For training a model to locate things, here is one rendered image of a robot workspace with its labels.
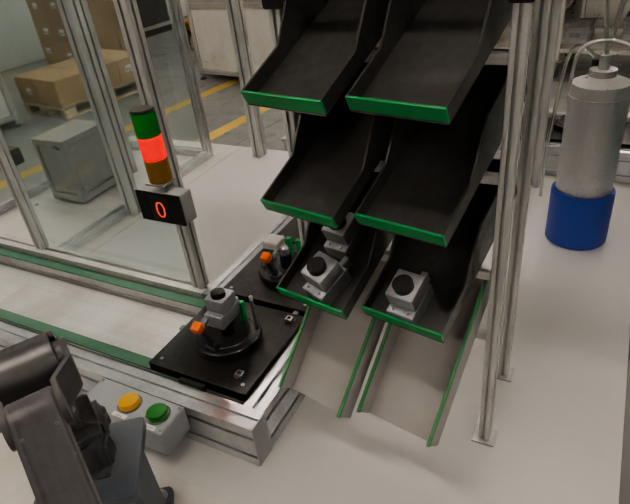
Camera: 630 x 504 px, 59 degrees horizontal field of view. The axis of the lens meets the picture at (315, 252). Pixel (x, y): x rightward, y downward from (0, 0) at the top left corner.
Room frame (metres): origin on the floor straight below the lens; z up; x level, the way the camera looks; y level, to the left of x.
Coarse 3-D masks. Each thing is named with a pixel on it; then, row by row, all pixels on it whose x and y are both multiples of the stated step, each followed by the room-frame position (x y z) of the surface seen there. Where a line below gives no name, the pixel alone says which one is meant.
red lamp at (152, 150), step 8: (160, 136) 1.09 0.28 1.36; (144, 144) 1.07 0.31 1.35; (152, 144) 1.07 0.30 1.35; (160, 144) 1.08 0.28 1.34; (144, 152) 1.08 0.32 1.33; (152, 152) 1.07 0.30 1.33; (160, 152) 1.08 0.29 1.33; (144, 160) 1.08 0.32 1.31; (152, 160) 1.07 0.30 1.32; (160, 160) 1.08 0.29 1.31
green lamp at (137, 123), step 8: (152, 112) 1.09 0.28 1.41; (136, 120) 1.07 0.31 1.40; (144, 120) 1.07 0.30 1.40; (152, 120) 1.08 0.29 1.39; (136, 128) 1.08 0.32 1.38; (144, 128) 1.07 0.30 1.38; (152, 128) 1.08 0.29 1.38; (136, 136) 1.09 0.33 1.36; (144, 136) 1.07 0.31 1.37; (152, 136) 1.08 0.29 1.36
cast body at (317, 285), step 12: (312, 264) 0.69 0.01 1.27; (324, 264) 0.69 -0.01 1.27; (336, 264) 0.69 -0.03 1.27; (348, 264) 0.73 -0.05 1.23; (312, 276) 0.68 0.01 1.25; (324, 276) 0.67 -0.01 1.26; (336, 276) 0.69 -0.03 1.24; (348, 276) 0.71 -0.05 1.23; (312, 288) 0.69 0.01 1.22; (324, 288) 0.67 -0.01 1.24; (336, 288) 0.69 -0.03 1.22; (324, 300) 0.67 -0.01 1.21
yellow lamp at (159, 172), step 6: (144, 162) 1.08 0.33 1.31; (156, 162) 1.07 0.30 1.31; (162, 162) 1.08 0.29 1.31; (168, 162) 1.10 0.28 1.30; (150, 168) 1.07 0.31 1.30; (156, 168) 1.07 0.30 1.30; (162, 168) 1.08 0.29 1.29; (168, 168) 1.09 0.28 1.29; (150, 174) 1.08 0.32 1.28; (156, 174) 1.07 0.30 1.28; (162, 174) 1.08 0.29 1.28; (168, 174) 1.08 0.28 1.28; (150, 180) 1.08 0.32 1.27; (156, 180) 1.07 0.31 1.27; (162, 180) 1.07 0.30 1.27; (168, 180) 1.08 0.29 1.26
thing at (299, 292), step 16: (384, 160) 0.87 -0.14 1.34; (352, 208) 0.85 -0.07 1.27; (304, 240) 0.79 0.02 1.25; (320, 240) 0.81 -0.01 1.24; (368, 240) 0.77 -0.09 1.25; (384, 240) 0.74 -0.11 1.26; (304, 256) 0.79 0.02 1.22; (368, 256) 0.74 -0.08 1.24; (288, 272) 0.75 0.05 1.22; (352, 272) 0.73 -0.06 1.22; (368, 272) 0.70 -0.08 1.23; (288, 288) 0.74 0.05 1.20; (352, 288) 0.70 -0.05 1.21; (320, 304) 0.67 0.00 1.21; (336, 304) 0.68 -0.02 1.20; (352, 304) 0.67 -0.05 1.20
